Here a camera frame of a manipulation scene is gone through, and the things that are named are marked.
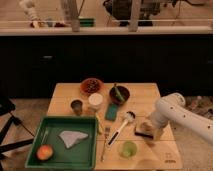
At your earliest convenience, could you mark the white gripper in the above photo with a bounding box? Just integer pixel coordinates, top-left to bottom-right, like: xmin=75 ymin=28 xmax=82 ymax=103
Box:
xmin=150 ymin=111 xmax=167 ymax=141

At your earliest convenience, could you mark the wooden blackboard eraser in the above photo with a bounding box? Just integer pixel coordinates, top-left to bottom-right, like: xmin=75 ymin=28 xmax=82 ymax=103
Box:
xmin=134 ymin=122 xmax=153 ymax=138

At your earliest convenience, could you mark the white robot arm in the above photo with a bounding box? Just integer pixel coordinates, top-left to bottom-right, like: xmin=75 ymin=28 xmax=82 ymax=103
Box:
xmin=150 ymin=93 xmax=213 ymax=144

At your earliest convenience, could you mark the green translucent cup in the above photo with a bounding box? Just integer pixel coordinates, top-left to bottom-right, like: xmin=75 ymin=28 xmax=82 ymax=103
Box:
xmin=119 ymin=141 xmax=137 ymax=158

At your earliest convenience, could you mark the white paper cup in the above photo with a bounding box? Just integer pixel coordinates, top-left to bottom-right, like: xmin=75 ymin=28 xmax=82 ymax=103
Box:
xmin=88 ymin=93 xmax=103 ymax=111

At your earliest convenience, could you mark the dark metal cup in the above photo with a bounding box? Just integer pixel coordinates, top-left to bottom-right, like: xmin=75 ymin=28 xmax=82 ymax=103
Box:
xmin=71 ymin=100 xmax=83 ymax=115

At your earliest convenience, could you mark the white black dish brush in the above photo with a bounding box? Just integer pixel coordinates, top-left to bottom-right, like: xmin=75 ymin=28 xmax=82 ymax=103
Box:
xmin=107 ymin=111 xmax=136 ymax=146

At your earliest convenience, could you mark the silver fork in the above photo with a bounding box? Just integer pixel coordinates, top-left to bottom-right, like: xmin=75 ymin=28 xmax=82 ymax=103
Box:
xmin=101 ymin=126 xmax=110 ymax=162

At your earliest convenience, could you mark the green sponge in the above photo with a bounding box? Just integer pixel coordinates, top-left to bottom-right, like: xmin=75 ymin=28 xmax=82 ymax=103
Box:
xmin=105 ymin=104 xmax=118 ymax=121

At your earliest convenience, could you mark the dark maroon bowl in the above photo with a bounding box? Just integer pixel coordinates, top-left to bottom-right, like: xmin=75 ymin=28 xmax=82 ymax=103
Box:
xmin=109 ymin=86 xmax=130 ymax=105

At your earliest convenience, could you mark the green plastic tray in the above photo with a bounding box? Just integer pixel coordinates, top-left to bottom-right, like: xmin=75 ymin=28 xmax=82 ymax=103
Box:
xmin=25 ymin=116 xmax=98 ymax=171

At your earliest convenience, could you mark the red bowl with snacks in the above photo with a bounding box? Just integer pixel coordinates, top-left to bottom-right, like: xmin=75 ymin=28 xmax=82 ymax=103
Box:
xmin=80 ymin=78 xmax=103 ymax=95

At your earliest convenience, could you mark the grey folded cloth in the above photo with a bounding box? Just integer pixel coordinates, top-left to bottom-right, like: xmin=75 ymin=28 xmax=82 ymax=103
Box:
xmin=59 ymin=131 xmax=88 ymax=149

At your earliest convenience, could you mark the red yellow apple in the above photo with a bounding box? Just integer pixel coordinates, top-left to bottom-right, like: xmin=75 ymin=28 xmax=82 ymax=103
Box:
xmin=36 ymin=144 xmax=53 ymax=161

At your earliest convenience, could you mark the black tripod stand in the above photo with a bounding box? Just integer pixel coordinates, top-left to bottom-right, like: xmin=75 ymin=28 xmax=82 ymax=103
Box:
xmin=0 ymin=97 xmax=35 ymax=171

